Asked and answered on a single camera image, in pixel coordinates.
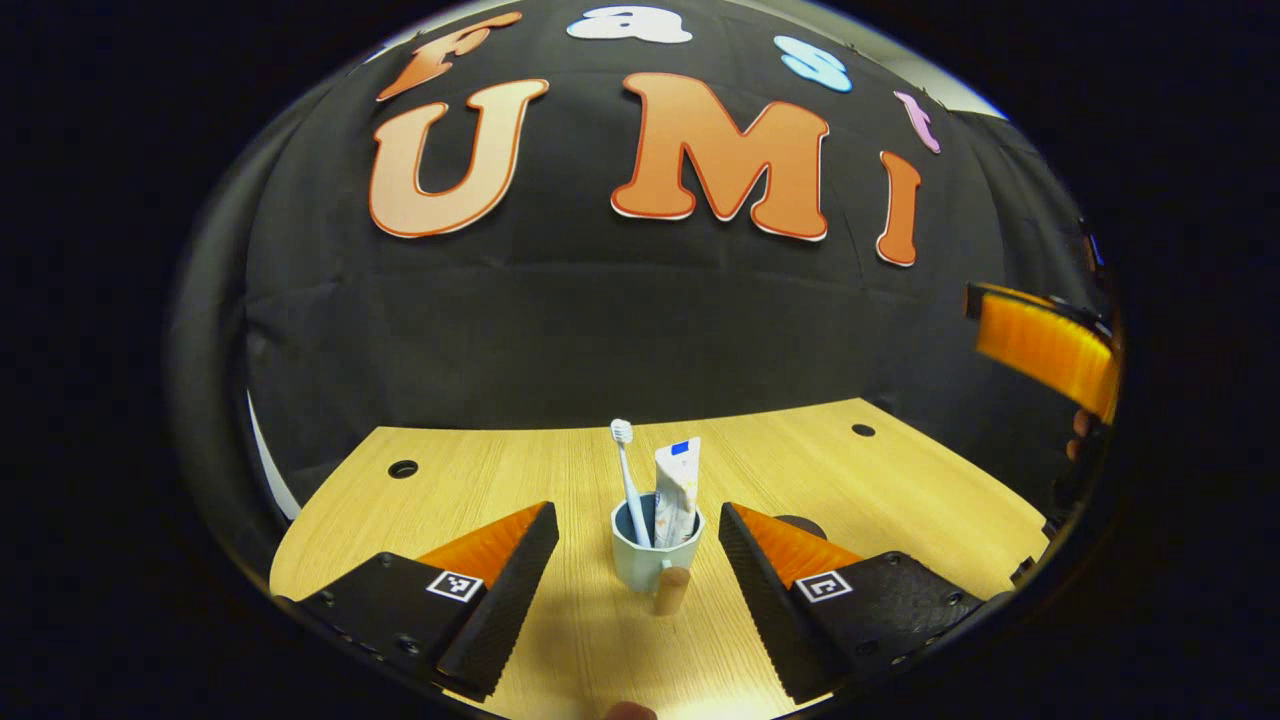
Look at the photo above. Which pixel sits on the white toothpaste tube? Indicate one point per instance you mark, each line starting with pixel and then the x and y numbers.
pixel 677 490

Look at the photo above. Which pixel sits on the light blue toothbrush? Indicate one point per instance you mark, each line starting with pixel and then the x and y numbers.
pixel 621 431

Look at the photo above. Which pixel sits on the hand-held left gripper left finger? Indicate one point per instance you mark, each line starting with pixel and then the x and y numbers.
pixel 510 600

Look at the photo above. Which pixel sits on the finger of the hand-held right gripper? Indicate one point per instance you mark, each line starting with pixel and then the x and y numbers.
pixel 1050 350

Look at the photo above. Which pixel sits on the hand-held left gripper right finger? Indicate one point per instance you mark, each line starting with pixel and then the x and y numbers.
pixel 765 610

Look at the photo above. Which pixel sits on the dark brown round coaster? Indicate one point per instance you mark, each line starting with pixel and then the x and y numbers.
pixel 805 525

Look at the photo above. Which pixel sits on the black backdrop cloth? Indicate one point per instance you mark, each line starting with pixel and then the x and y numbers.
pixel 600 330

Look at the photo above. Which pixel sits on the wooden desktop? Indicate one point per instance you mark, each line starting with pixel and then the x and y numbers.
pixel 480 470

